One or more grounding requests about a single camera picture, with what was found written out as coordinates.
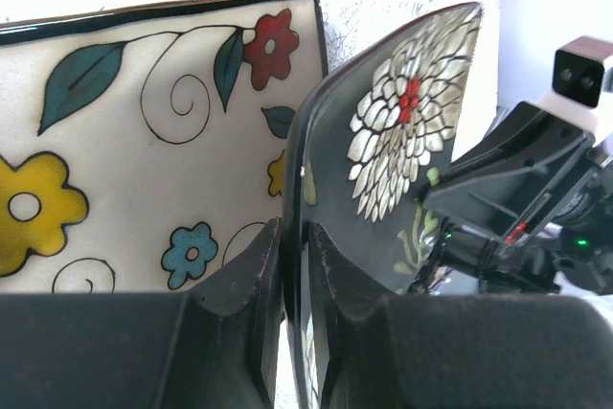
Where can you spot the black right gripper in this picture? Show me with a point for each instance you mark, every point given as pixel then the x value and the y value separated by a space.
pixel 526 204

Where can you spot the dark square patterned plate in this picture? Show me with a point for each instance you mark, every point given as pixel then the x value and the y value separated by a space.
pixel 360 149

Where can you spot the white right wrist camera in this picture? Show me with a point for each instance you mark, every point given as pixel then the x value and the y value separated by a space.
pixel 582 85

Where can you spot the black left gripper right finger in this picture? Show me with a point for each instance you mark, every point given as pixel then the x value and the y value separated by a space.
pixel 377 349

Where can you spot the cream square flower plate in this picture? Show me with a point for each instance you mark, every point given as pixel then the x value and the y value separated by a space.
pixel 143 148

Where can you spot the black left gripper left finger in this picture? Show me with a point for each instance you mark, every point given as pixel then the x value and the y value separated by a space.
pixel 212 346

